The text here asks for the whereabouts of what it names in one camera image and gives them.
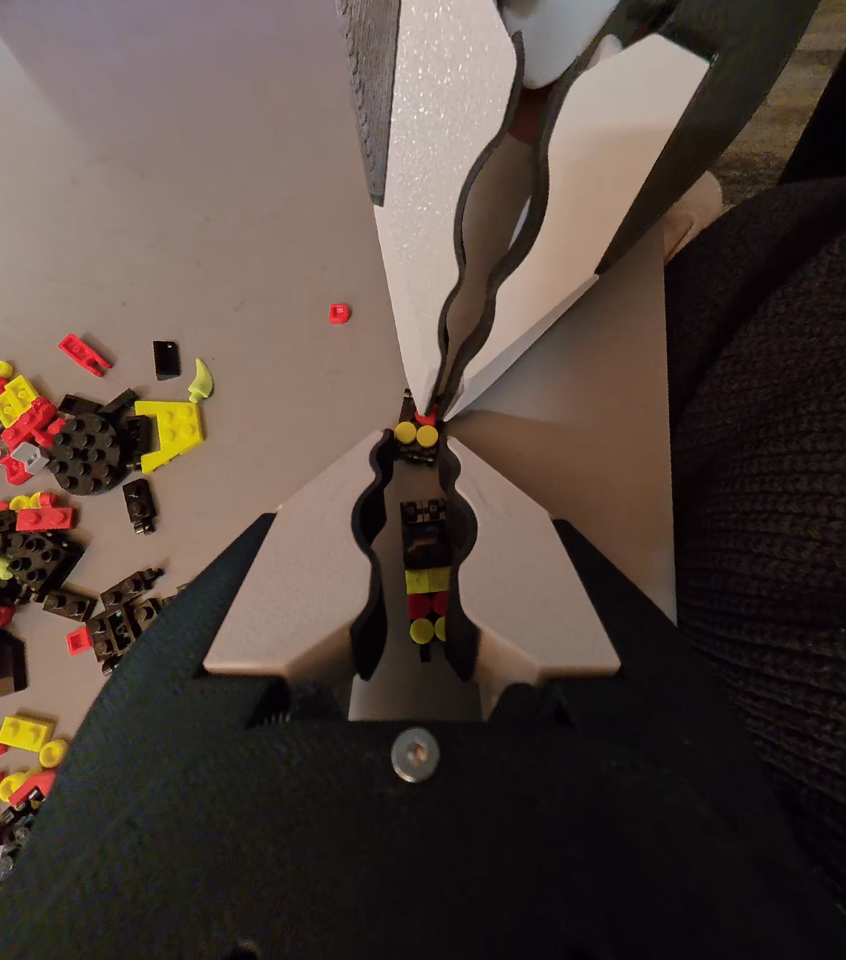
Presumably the red lego clip plate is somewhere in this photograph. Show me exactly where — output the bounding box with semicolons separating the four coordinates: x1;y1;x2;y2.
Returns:
57;332;114;378

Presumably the beige shoe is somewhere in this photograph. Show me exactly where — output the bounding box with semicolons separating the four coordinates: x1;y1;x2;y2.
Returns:
663;171;726;262

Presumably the black round lego plate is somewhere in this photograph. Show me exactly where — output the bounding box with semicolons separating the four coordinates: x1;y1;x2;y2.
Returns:
44;408;128;498

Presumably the black lego clip assembly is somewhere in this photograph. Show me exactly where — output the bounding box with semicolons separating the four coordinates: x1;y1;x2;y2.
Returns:
393;390;443;468

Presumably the black furniture leg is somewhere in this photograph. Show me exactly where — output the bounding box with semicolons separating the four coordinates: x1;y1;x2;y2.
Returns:
779;0;846;185

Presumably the pile of lego pieces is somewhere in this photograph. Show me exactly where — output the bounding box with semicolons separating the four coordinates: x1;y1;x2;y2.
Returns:
0;360;192;939

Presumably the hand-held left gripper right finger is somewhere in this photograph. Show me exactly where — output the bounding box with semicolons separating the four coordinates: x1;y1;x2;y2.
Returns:
438;437;623;720

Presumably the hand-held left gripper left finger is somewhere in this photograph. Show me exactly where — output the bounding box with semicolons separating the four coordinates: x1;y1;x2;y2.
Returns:
202;429;394;720

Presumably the yellow wedge lego plate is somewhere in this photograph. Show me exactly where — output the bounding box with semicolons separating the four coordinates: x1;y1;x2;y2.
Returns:
134;399;207;475

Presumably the red yellow black lego stack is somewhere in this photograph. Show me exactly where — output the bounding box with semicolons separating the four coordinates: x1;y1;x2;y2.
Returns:
399;497;454;665

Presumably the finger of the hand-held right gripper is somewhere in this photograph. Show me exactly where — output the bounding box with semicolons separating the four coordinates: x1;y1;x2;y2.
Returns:
372;0;528;415
440;32;712;421

